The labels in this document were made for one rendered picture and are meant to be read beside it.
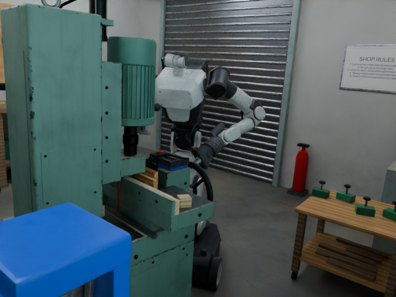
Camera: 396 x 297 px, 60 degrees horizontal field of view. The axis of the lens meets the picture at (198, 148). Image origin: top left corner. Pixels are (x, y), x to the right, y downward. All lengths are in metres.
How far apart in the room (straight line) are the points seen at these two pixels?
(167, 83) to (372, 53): 2.57
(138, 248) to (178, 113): 0.92
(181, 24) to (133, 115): 4.01
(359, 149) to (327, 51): 1.10
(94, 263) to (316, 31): 3.89
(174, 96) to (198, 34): 3.15
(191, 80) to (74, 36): 0.88
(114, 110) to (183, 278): 0.72
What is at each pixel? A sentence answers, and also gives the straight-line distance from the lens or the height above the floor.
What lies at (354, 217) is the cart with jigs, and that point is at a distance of 2.40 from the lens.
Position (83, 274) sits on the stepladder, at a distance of 0.47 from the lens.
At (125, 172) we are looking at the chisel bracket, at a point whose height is 0.98.
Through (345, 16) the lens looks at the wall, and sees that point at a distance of 4.10.
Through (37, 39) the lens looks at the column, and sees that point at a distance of 1.05.
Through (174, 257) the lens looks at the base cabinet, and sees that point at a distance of 1.39.
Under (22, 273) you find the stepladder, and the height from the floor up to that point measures 1.16.
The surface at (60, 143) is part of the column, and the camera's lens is 1.10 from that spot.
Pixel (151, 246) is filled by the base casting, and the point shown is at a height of 0.75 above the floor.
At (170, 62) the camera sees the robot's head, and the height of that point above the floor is 1.40.
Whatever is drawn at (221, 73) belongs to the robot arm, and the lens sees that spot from 1.87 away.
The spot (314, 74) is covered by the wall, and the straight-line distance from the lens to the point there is 4.14.
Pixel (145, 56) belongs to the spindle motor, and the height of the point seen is 1.41.
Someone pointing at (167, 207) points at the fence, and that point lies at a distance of 1.16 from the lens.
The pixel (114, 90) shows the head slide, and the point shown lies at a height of 1.29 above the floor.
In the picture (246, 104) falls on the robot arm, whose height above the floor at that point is 1.20.
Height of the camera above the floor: 1.39
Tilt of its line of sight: 13 degrees down
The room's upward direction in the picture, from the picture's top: 4 degrees clockwise
